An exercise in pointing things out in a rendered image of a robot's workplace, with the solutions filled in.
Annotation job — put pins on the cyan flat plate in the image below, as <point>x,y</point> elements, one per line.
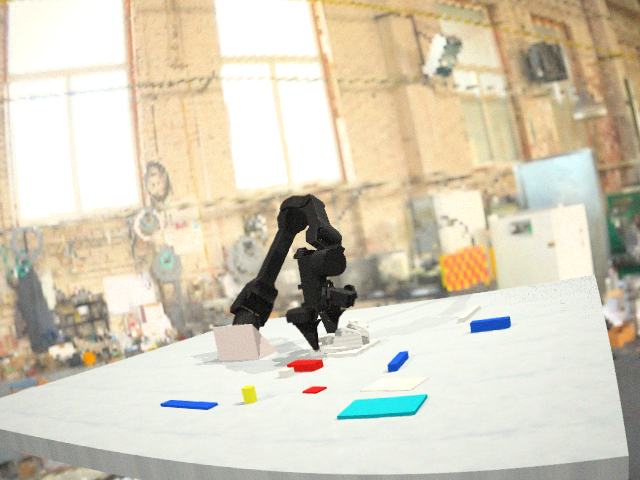
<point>383,407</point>

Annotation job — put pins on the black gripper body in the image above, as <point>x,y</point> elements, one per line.
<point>310,308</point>

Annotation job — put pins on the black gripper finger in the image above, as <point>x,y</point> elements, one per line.
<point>330,320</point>
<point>310,332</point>

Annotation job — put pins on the yellow cylinder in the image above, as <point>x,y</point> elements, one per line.
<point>249,394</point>

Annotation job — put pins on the blue rectangular bar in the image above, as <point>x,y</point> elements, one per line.
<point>396,362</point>

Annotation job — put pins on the blue flat plate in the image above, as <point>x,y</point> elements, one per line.
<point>189,404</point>

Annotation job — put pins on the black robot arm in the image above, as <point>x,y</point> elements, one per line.
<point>296,213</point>

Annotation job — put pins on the blue rectangular block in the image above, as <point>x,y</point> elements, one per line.
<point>490,324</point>

